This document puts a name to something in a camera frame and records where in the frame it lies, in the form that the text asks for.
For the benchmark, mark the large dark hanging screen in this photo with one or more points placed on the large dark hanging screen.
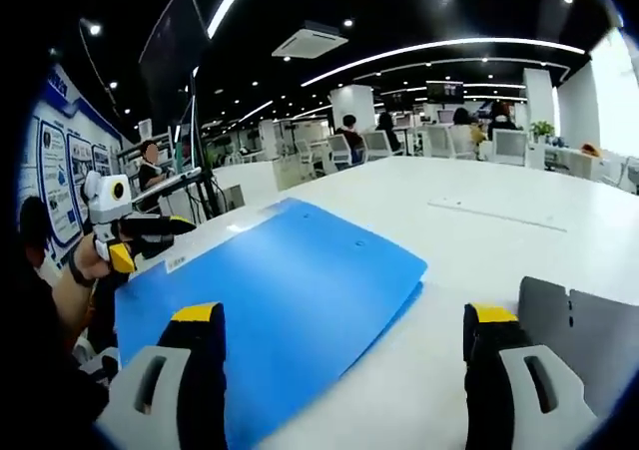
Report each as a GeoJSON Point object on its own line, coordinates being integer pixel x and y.
{"type": "Point", "coordinates": [175, 46]}

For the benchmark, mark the black monitor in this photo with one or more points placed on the black monitor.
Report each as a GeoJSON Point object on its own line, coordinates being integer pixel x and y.
{"type": "Point", "coordinates": [192, 135]}

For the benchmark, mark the white and blue wall poster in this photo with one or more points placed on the white and blue wall poster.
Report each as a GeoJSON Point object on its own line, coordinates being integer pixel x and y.
{"type": "Point", "coordinates": [55, 170]}

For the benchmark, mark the orange object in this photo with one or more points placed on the orange object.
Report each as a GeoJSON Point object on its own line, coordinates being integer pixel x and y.
{"type": "Point", "coordinates": [591, 147]}

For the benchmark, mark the white laptop tray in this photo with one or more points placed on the white laptop tray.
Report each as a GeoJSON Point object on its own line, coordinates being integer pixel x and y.
{"type": "Point", "coordinates": [170, 181]}

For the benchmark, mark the person's white shoe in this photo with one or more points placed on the person's white shoe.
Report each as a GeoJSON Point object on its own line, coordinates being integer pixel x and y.
{"type": "Point", "coordinates": [97, 361]}

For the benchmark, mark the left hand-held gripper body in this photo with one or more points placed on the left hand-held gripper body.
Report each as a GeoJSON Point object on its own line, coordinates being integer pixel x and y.
{"type": "Point", "coordinates": [107, 201]}

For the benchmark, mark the person's left hand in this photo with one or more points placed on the person's left hand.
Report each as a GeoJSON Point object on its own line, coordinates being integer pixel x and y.
{"type": "Point", "coordinates": [95, 264]}

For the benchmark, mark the grey metal shelf rack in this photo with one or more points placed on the grey metal shelf rack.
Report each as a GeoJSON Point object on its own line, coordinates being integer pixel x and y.
{"type": "Point", "coordinates": [130, 153]}

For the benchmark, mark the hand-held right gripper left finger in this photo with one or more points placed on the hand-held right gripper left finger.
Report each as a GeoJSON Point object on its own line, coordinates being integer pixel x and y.
{"type": "Point", "coordinates": [150, 395]}

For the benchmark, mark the small white appliance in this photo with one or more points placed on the small white appliance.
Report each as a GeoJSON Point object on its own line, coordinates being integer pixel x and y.
{"type": "Point", "coordinates": [145, 129]}

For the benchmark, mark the white table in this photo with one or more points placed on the white table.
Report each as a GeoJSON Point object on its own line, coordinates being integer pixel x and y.
{"type": "Point", "coordinates": [474, 270]}

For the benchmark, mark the long curved ceiling light strip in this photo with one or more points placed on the long curved ceiling light strip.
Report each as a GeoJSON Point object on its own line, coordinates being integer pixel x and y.
{"type": "Point", "coordinates": [219, 13]}

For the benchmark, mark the ceiling air conditioner cassette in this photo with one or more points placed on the ceiling air conditioner cassette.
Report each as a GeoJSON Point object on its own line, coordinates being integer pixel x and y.
{"type": "Point", "coordinates": [309, 41]}

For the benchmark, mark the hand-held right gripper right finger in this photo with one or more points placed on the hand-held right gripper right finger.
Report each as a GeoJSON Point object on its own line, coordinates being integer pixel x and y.
{"type": "Point", "coordinates": [544, 395]}

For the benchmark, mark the black wristband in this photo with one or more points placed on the black wristband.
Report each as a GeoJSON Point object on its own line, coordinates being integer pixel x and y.
{"type": "Point", "coordinates": [77, 273]}

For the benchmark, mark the person's black clothing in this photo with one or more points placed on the person's black clothing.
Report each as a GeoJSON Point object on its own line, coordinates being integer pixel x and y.
{"type": "Point", "coordinates": [50, 375]}

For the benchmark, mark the small hanging display screen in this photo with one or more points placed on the small hanging display screen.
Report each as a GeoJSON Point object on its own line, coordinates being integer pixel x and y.
{"type": "Point", "coordinates": [392, 98]}

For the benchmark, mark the thin ceiling light strip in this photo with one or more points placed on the thin ceiling light strip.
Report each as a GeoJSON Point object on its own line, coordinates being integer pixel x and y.
{"type": "Point", "coordinates": [449, 45]}

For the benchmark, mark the white background desk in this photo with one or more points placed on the white background desk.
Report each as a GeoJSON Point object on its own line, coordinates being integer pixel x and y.
{"type": "Point", "coordinates": [249, 180]}

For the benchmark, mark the green potted plant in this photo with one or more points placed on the green potted plant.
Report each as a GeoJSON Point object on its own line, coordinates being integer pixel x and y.
{"type": "Point", "coordinates": [542, 131]}

